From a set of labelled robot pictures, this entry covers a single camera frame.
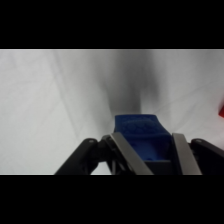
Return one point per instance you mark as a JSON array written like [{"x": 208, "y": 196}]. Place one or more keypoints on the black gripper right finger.
[{"x": 193, "y": 160}]

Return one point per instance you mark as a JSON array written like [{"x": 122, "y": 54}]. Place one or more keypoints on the blue cube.
[{"x": 141, "y": 130}]

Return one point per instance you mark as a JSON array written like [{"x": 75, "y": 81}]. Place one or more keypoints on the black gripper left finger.
[{"x": 123, "y": 156}]

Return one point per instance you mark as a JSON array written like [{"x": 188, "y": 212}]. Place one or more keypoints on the red cube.
[{"x": 221, "y": 111}]

